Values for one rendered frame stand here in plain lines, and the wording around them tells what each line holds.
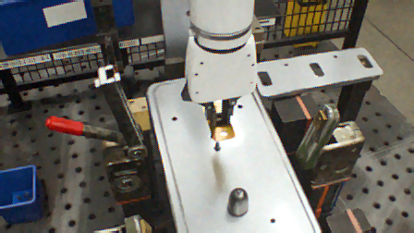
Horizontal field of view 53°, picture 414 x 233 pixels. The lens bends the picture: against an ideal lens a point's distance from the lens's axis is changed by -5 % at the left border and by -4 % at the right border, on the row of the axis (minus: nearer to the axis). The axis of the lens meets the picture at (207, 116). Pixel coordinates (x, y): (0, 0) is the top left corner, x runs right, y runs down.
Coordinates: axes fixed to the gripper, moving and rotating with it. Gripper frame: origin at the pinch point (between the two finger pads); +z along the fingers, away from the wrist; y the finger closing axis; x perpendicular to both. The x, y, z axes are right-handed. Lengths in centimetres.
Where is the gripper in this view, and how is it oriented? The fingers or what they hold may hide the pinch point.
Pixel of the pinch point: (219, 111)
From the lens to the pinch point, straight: 70.6
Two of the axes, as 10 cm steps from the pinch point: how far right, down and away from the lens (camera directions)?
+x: -2.5, -7.2, 6.5
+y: 9.7, -1.8, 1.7
